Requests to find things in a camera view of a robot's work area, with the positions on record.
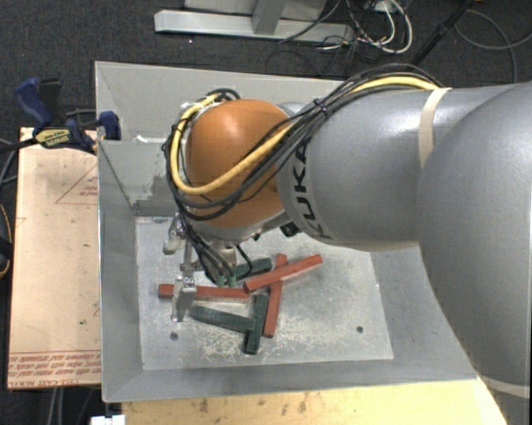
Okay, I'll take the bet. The red-brown flat block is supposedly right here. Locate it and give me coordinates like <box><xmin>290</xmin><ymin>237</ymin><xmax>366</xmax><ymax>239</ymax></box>
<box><xmin>242</xmin><ymin>251</ymin><xmax>325</xmax><ymax>296</ymax></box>
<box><xmin>262</xmin><ymin>252</ymin><xmax>289</xmax><ymax>340</ymax></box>
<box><xmin>157</xmin><ymin>282</ymin><xmax>251</xmax><ymax>303</ymax></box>

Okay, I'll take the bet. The dark green flat block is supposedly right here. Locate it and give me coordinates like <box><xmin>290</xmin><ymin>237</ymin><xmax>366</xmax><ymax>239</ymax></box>
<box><xmin>188</xmin><ymin>304</ymin><xmax>259</xmax><ymax>334</ymax></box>
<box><xmin>242</xmin><ymin>292</ymin><xmax>270</xmax><ymax>356</ymax></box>
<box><xmin>228</xmin><ymin>255</ymin><xmax>274</xmax><ymax>282</ymax></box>

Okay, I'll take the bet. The brown cardboard board, red print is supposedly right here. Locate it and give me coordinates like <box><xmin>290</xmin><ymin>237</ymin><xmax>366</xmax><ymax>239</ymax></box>
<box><xmin>5</xmin><ymin>126</ymin><xmax>111</xmax><ymax>394</ymax></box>

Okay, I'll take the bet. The grey metal bin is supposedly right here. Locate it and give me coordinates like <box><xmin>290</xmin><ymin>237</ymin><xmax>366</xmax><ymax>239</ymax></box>
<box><xmin>83</xmin><ymin>60</ymin><xmax>492</xmax><ymax>417</ymax></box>

